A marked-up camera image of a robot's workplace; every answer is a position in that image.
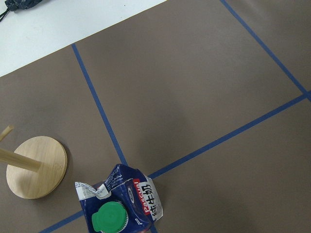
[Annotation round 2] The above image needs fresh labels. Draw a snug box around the blue Pascual milk carton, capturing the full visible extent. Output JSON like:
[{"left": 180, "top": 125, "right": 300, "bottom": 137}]
[{"left": 75, "top": 164, "right": 163, "bottom": 233}]

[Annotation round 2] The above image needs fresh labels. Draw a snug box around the wooden cup tree stand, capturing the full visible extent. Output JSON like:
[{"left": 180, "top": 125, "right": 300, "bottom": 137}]
[{"left": 0, "top": 136, "right": 68, "bottom": 200}]

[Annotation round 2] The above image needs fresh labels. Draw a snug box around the brown paper table mat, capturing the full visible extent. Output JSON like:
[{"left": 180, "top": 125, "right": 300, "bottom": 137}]
[{"left": 0, "top": 0, "right": 311, "bottom": 233}]

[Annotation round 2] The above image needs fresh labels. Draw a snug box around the dark blue cloth bag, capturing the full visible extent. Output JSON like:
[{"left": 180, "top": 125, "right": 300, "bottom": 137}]
[{"left": 0, "top": 0, "right": 48, "bottom": 22}]

